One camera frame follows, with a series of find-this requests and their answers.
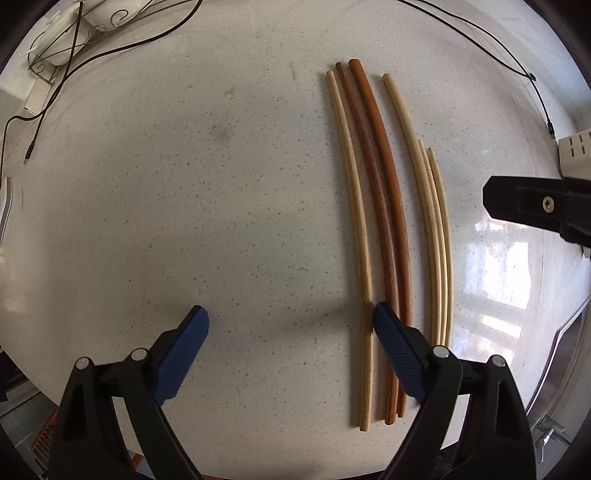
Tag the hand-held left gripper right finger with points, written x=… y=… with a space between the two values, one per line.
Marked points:
x=401 y=355

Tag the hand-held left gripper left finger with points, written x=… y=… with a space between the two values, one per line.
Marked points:
x=184 y=350

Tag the grey metal bar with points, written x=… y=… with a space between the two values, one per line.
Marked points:
x=5 y=207

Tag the stainless steel sink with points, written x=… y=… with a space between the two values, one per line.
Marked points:
x=563 y=360

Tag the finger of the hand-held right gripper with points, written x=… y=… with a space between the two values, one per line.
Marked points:
x=517 y=201

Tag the cream plastic utensil holder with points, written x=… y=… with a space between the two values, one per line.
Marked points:
x=575 y=150

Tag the brown wooden chopstick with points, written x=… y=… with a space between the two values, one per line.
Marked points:
x=371 y=170
x=388 y=161

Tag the chrome sink faucet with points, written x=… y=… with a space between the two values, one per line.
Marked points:
x=547 y=434

